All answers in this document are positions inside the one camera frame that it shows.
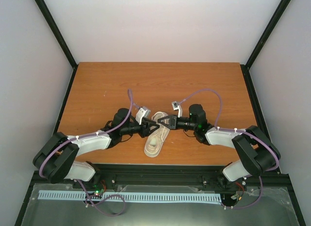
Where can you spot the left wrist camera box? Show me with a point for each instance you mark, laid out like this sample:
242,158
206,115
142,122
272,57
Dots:
143,112

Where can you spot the black right table rail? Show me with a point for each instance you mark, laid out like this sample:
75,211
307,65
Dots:
262,121

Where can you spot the black right frame post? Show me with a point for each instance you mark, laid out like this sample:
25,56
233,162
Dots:
279,11

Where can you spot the black left frame post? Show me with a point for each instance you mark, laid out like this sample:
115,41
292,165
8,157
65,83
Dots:
56,32

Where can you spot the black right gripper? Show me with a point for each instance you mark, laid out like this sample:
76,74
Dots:
172,121

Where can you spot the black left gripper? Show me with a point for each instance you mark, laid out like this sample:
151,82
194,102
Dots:
145,131

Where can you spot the light blue cable duct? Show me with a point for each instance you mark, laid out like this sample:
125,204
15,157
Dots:
133,197

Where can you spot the white shoelace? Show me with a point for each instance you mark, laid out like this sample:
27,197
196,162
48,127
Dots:
161,133

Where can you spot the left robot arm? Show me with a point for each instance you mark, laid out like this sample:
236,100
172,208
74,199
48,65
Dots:
56,160

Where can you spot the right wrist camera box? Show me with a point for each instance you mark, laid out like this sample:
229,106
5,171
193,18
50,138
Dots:
177,107

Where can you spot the black frame post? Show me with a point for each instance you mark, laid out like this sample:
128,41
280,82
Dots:
56,32
279,11

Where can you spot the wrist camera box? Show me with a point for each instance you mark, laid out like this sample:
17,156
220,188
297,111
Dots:
177,107
143,112

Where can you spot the black front mounting rail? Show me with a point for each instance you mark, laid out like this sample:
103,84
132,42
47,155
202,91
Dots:
205,178

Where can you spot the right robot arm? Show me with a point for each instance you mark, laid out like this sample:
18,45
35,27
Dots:
256,152

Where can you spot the small green-lit circuit board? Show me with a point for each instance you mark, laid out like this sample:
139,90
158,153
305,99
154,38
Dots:
98,192

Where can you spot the white lace sneaker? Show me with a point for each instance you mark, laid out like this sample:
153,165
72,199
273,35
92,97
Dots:
153,145

